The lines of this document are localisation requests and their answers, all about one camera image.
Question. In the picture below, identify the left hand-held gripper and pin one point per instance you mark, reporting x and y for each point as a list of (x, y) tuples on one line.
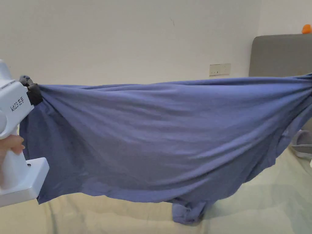
[(14, 102)]

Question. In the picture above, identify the dark blue shirt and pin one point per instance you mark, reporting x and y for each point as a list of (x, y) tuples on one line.
[(156, 136)]

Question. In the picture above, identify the person's left hand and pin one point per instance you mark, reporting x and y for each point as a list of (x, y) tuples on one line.
[(13, 144)]

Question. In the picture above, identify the grey padded headboard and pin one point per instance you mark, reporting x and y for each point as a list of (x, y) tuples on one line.
[(277, 56)]

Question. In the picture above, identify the bed with pale green sheet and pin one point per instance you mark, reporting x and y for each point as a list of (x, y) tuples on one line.
[(263, 199)]

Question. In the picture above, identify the small orange toy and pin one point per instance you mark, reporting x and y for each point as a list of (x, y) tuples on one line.
[(307, 29)]

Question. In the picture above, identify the white wall socket panel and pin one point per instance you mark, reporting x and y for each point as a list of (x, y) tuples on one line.
[(220, 69)]

